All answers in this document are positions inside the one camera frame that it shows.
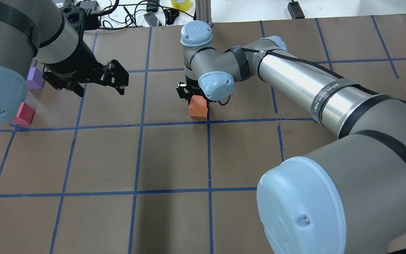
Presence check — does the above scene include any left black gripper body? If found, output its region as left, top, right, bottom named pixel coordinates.
left=43, top=38, right=103, bottom=90

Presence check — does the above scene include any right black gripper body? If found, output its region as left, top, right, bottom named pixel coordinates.
left=176, top=79, right=210, bottom=108

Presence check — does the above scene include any orange foam block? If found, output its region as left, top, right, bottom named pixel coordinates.
left=189, top=95, right=208, bottom=118

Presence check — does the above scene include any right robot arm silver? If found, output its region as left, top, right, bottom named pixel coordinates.
left=176, top=20, right=406, bottom=254

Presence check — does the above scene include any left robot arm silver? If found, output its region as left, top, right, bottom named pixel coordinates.
left=0, top=0, right=129, bottom=125

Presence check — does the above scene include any purple foam block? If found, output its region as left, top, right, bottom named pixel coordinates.
left=27, top=67, right=45, bottom=90

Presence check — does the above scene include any red foam block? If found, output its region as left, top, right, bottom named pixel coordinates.
left=10, top=102, right=35, bottom=125

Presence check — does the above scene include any yellow tape roll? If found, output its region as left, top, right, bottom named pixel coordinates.
left=171, top=0, right=192, bottom=12

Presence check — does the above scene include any black power adapter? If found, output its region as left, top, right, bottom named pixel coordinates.
left=287, top=0, right=305, bottom=19

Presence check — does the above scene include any aluminium frame post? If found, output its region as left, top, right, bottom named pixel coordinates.
left=194, top=0, right=212, bottom=25

